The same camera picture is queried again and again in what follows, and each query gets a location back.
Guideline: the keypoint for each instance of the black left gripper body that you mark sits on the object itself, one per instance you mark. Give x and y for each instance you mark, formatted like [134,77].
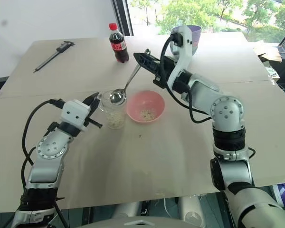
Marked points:
[92,110]

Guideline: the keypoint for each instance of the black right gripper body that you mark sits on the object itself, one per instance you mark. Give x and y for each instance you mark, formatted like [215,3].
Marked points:
[165,71]

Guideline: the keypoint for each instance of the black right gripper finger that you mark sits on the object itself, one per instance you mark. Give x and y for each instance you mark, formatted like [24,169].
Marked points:
[146,58]
[149,67]

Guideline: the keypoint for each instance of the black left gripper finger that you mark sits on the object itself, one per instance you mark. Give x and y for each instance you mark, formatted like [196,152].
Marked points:
[94,97]
[97,124]

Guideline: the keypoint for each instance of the clear glass mug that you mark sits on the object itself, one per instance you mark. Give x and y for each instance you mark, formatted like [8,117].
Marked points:
[114,109]

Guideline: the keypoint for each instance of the metal spoon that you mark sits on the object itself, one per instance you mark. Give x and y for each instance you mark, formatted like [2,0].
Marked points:
[118,96]

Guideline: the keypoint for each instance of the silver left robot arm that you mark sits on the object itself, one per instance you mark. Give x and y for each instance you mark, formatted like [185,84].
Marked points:
[48,152]

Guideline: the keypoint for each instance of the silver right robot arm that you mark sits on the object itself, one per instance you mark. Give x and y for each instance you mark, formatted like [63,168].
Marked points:
[228,114]

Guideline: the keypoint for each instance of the oatmeal in glass mug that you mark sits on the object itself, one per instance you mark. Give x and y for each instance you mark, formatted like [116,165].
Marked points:
[115,118]

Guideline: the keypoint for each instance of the pink bowl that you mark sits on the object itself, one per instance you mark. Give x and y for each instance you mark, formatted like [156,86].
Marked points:
[137,104]

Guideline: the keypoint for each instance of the purple bowl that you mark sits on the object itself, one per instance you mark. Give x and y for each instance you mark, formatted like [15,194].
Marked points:
[196,38]

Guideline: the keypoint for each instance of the oatmeal in pink bowl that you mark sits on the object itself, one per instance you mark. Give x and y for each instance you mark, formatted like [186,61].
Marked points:
[147,114]

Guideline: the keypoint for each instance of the cola bottle with red cap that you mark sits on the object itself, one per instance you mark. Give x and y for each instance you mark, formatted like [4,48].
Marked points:
[118,45]

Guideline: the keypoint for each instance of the black digital caliper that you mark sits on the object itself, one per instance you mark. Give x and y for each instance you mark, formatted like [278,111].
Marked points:
[63,46]

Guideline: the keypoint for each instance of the brown cardboard box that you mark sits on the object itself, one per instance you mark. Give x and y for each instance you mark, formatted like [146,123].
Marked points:
[269,51]

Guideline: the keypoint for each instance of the grey robot torso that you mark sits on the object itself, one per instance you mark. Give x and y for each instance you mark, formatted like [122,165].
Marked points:
[156,213]

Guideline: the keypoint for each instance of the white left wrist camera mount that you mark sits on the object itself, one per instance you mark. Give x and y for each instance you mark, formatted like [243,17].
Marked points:
[73,112]

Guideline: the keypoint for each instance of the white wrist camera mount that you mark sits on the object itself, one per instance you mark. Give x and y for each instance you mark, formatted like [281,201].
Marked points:
[184,54]
[73,112]

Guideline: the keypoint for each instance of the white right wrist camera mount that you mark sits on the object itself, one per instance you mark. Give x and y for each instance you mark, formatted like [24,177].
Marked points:
[184,54]

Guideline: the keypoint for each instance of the black window frame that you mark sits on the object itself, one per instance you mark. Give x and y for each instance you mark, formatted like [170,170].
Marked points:
[123,16]

